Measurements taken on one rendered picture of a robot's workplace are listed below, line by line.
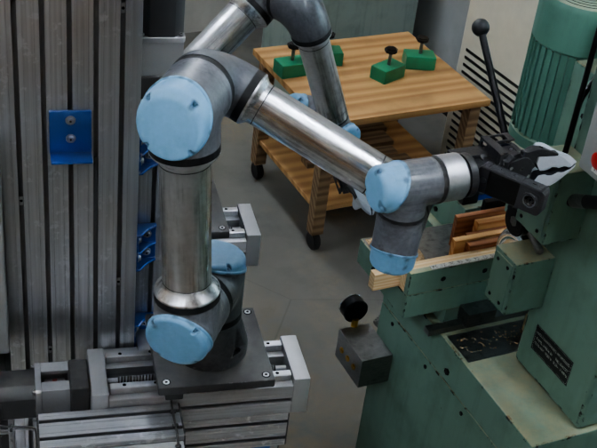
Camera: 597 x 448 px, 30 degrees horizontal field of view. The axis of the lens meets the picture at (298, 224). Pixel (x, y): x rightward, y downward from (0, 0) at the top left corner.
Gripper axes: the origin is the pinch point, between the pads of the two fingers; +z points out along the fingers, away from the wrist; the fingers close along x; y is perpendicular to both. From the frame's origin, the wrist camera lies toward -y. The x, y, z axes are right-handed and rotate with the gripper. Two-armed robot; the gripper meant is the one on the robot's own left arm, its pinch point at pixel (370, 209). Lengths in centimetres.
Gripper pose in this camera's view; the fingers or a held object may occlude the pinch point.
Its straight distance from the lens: 283.9
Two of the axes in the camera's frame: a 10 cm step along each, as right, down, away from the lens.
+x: -9.1, 1.5, -3.9
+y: -2.9, 4.4, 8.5
